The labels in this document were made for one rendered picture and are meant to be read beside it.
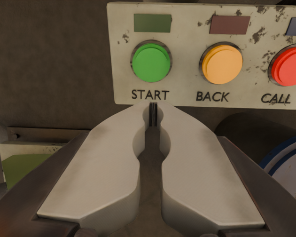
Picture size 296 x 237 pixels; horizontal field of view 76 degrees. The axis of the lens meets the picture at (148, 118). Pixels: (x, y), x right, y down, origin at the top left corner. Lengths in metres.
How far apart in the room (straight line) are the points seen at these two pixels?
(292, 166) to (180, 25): 0.41
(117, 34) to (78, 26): 0.68
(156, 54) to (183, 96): 0.06
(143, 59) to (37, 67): 0.78
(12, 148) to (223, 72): 0.84
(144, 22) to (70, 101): 0.72
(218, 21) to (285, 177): 0.40
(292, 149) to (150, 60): 0.40
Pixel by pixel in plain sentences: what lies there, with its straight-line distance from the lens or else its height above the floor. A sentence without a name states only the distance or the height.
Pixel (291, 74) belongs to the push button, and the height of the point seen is 0.61.
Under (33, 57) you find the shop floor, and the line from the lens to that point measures 0.96.
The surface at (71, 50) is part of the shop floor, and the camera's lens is 0.89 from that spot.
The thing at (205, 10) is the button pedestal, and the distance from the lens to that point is 0.21.
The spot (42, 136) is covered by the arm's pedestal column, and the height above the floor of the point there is 0.02.
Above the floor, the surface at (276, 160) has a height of 0.42.
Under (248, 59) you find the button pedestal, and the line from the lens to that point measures 0.24.
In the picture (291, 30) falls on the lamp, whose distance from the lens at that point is 0.25.
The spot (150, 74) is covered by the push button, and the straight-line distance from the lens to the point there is 0.21.
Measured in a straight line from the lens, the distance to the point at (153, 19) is 0.21.
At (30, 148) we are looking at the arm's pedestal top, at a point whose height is 0.12.
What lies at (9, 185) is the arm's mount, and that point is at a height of 0.34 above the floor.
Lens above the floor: 0.82
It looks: 78 degrees down
